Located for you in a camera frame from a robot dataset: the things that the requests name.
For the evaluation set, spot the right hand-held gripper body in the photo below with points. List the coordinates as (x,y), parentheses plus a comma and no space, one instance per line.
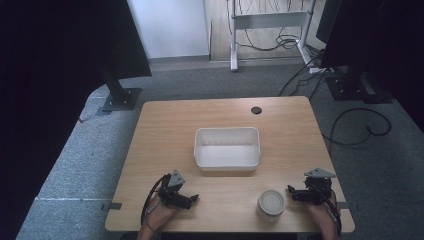
(318,188)

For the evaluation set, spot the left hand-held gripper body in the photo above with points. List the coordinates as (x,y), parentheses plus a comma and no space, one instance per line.
(170,191)

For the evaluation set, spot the white plastic bin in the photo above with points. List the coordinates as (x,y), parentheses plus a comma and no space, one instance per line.
(227,148)

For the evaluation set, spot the dark round table grommet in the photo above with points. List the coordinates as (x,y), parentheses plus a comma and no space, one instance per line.
(256,110)

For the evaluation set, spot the black metal stand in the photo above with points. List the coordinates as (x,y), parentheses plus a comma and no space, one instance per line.
(118,95)
(355,86)

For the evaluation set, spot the white power strip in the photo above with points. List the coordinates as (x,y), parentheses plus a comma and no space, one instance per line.
(317,70)

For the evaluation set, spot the black curtain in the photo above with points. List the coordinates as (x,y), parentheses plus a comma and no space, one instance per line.
(50,83)
(383,40)

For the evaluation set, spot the grey table edge bracket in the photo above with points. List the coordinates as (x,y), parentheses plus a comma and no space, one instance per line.
(111,206)
(348,205)

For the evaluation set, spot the white metal desk frame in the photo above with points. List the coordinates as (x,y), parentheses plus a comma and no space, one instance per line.
(266,21)

